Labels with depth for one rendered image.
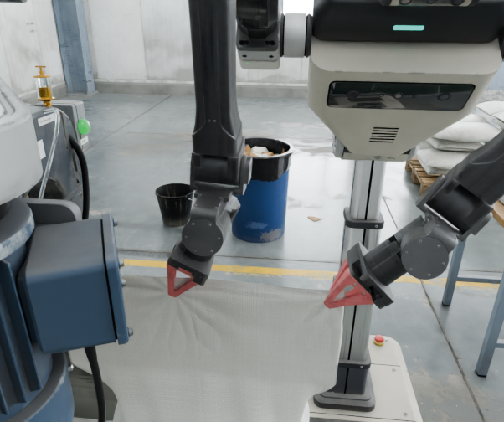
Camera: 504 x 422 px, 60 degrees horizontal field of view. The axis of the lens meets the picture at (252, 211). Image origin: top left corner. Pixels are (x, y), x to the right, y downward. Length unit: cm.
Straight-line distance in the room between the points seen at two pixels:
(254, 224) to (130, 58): 664
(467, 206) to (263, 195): 234
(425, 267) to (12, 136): 48
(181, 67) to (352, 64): 806
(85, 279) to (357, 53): 75
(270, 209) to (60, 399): 259
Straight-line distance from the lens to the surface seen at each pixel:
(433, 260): 60
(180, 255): 68
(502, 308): 212
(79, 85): 945
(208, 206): 58
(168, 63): 900
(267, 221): 302
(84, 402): 154
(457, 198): 65
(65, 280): 38
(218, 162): 62
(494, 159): 63
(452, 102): 105
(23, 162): 36
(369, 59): 97
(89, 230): 43
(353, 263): 69
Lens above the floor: 149
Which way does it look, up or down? 24 degrees down
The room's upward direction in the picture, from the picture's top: straight up
